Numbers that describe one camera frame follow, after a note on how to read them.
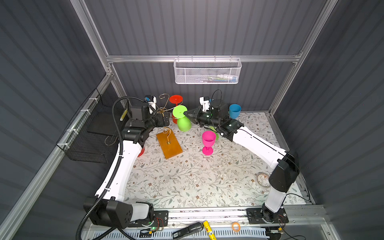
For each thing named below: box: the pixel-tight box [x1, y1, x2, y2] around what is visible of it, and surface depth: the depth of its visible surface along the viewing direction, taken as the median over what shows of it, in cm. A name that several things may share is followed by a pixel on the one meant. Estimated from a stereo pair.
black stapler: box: [172, 222, 204, 240], surface depth 68 cm
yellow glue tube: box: [203, 220, 217, 240], surface depth 71 cm
